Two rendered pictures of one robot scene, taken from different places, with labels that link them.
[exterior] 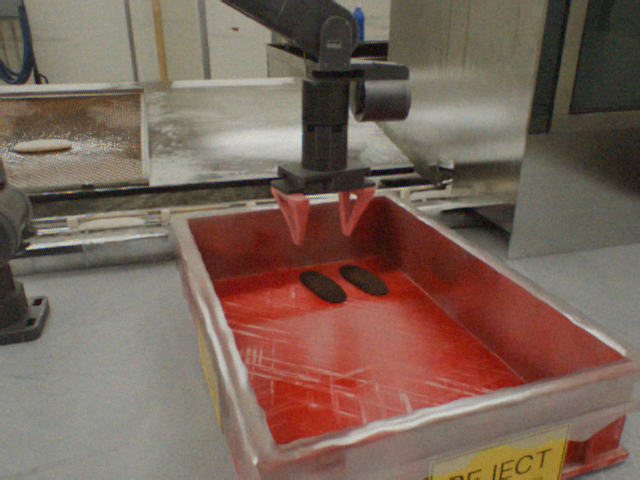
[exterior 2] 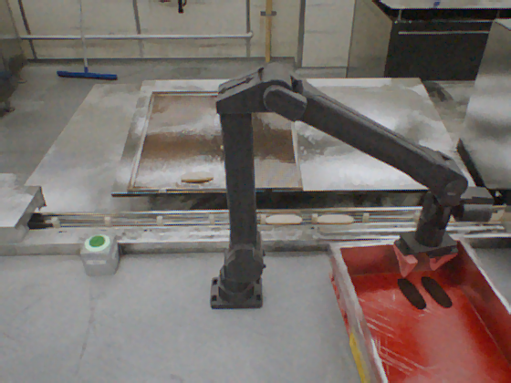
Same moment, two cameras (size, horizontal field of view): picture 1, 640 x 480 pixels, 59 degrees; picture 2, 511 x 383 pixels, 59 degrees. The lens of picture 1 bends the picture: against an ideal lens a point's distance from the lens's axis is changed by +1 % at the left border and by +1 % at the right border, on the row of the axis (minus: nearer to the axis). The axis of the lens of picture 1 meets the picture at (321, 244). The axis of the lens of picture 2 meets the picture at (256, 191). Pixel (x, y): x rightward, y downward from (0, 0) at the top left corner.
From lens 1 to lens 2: 0.49 m
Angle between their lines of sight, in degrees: 17
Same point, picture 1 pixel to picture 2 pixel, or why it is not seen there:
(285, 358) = (392, 349)
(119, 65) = not seen: outside the picture
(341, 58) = (454, 199)
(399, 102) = (484, 217)
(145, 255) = (305, 247)
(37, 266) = not seen: hidden behind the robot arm
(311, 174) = (421, 249)
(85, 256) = (273, 245)
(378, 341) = (444, 346)
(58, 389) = (281, 346)
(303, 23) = (435, 181)
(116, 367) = (305, 336)
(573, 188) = not seen: outside the picture
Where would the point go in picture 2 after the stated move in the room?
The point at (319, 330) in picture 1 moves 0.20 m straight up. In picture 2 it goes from (411, 331) to (432, 263)
